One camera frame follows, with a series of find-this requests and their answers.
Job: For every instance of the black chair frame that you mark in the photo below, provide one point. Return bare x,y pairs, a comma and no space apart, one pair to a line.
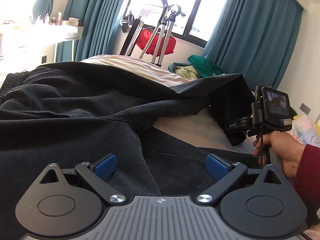
132,37

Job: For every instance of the person right hand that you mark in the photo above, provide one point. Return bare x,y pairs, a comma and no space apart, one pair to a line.
286,147

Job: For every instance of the red bag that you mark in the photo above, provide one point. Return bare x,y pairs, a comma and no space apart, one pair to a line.
144,36

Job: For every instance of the red sleeve forearm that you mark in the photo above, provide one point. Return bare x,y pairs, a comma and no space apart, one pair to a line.
306,182

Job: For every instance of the right teal curtain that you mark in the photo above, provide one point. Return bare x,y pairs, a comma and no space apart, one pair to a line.
255,38

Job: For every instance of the grey wall switch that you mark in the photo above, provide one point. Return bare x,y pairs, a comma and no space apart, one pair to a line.
305,109

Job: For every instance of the left teal curtain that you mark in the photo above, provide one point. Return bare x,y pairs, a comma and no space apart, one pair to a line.
101,22

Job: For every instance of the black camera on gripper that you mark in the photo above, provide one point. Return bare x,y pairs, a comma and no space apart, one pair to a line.
270,111

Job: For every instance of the pastel tie-dye duvet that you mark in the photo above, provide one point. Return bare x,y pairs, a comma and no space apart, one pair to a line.
200,130

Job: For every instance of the green garment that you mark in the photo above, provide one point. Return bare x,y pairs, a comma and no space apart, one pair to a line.
204,67

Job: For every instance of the pale yellow knit garment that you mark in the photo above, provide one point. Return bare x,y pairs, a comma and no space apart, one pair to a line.
187,72

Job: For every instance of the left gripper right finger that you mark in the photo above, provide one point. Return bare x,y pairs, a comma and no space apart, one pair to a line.
226,174

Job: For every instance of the black pants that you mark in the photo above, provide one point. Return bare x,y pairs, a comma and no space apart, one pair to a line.
70,112

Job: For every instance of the silver tripod stand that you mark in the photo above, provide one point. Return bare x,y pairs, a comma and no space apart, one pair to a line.
165,23

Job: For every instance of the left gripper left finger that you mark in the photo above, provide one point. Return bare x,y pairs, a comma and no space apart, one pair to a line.
95,176

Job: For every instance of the teal curtain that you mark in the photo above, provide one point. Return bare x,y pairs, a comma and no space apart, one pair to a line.
101,22
255,38

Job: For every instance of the white desk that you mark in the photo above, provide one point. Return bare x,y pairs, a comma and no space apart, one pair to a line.
35,37

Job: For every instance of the pastel pillow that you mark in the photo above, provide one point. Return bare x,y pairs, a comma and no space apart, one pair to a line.
305,130

